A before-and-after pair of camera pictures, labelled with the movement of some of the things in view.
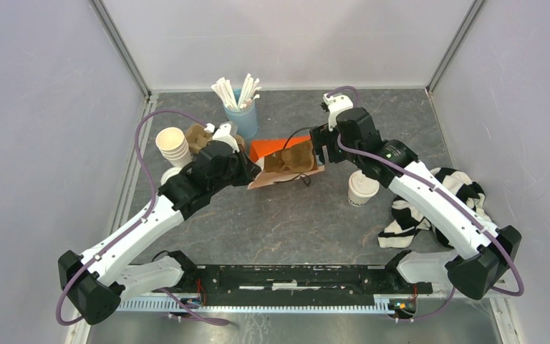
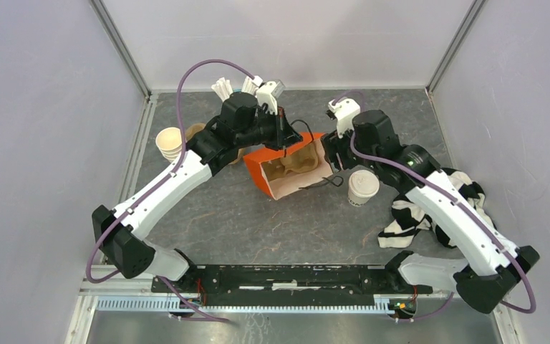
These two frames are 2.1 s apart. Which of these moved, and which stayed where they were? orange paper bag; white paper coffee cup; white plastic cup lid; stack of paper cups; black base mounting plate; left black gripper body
Moved: orange paper bag; left black gripper body
Stayed: stack of paper cups; white plastic cup lid; white paper coffee cup; black base mounting plate
